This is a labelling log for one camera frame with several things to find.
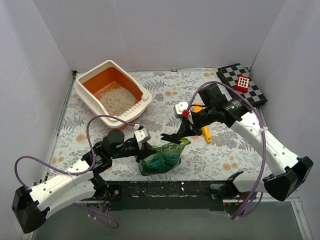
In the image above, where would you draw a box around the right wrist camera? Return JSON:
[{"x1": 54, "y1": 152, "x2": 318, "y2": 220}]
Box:
[{"x1": 173, "y1": 101, "x2": 189, "y2": 119}]

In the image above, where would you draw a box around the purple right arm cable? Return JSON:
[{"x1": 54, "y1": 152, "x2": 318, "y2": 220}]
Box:
[{"x1": 186, "y1": 81, "x2": 267, "y2": 221}]

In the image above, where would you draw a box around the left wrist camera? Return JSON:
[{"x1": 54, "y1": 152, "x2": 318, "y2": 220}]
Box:
[{"x1": 133, "y1": 123, "x2": 151, "y2": 144}]

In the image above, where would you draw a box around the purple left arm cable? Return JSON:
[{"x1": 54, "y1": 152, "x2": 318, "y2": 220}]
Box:
[{"x1": 14, "y1": 114, "x2": 141, "y2": 230}]

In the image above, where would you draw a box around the red grid block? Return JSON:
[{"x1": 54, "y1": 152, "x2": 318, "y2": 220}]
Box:
[{"x1": 235, "y1": 74, "x2": 251, "y2": 93}]

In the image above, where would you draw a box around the floral patterned table mat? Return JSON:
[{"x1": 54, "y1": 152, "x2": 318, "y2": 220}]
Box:
[{"x1": 51, "y1": 71, "x2": 262, "y2": 181}]

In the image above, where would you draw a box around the green cat litter bag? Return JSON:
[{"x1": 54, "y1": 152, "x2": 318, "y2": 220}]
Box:
[{"x1": 138, "y1": 138, "x2": 191, "y2": 176}]

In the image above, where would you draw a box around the black and grey checkerboard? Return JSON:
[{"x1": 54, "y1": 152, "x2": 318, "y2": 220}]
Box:
[{"x1": 217, "y1": 63, "x2": 268, "y2": 107}]

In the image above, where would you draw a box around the yellow plastic litter scoop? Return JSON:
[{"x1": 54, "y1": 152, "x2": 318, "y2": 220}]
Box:
[{"x1": 193, "y1": 102, "x2": 212, "y2": 144}]

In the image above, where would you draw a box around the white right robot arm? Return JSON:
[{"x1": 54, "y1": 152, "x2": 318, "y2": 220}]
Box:
[{"x1": 173, "y1": 82, "x2": 314, "y2": 201}]

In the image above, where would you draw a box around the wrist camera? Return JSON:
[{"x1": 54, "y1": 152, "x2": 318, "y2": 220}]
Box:
[
  {"x1": 133, "y1": 123, "x2": 151, "y2": 144},
  {"x1": 173, "y1": 101, "x2": 189, "y2": 119}
]

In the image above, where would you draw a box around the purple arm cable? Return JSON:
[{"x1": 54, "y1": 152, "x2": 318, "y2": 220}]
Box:
[
  {"x1": 186, "y1": 81, "x2": 267, "y2": 221},
  {"x1": 14, "y1": 114, "x2": 141, "y2": 230}
]

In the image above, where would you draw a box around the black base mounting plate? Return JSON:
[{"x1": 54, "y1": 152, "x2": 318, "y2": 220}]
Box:
[{"x1": 77, "y1": 180, "x2": 257, "y2": 211}]

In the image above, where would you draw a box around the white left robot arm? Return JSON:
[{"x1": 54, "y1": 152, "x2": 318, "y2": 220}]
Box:
[{"x1": 11, "y1": 128, "x2": 156, "y2": 234}]

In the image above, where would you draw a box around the white and orange litter box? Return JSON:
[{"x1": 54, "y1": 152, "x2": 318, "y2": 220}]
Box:
[{"x1": 75, "y1": 60, "x2": 153, "y2": 123}]

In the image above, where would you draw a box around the small black clip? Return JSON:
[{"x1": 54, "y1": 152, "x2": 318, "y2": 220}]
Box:
[{"x1": 160, "y1": 133, "x2": 181, "y2": 144}]

